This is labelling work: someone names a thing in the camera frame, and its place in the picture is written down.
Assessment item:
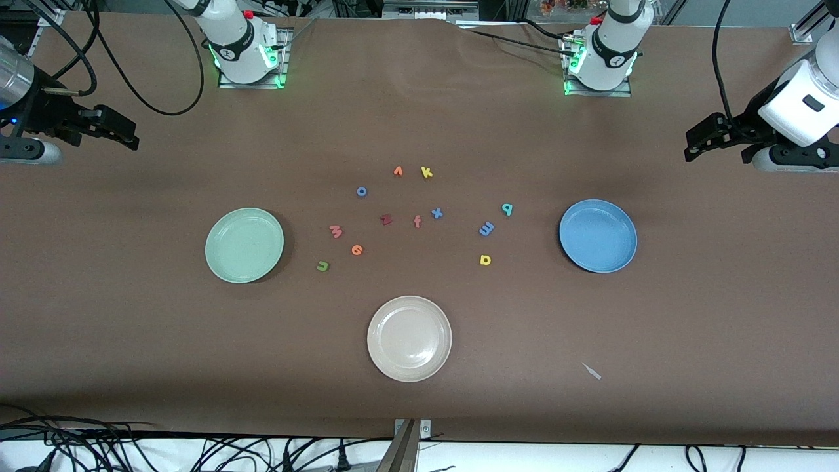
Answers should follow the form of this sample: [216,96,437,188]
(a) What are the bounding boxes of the blue plate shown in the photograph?
[558,199,638,274]

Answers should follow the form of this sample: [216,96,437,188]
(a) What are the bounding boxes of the green plate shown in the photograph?
[205,208,285,284]

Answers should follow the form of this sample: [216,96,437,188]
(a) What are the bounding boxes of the grey metal box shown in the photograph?
[382,0,480,20]

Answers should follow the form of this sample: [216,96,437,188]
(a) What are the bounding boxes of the beige plate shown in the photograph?
[366,295,453,383]

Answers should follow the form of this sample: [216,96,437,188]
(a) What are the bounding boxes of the dark grey metal bar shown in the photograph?
[375,420,421,472]

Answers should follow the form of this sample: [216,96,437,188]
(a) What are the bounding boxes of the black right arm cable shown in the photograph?
[13,0,205,117]

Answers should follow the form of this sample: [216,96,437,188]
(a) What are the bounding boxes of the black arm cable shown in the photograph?
[13,0,205,117]
[712,0,738,128]

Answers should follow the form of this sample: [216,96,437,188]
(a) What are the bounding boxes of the aluminium frame profile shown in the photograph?
[29,8,66,30]
[790,0,828,45]

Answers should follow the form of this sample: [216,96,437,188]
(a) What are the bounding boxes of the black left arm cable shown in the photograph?
[712,0,738,128]

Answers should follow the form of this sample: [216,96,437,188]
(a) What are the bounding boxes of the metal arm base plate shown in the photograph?
[562,36,633,98]
[218,28,290,90]

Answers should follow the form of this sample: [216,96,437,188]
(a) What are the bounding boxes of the black base cable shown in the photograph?
[467,28,571,53]
[521,18,577,43]

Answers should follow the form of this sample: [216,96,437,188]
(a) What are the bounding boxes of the tangled black floor cables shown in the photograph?
[0,403,394,472]

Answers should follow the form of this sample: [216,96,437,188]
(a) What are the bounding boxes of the small metal table bracket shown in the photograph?
[393,418,432,440]

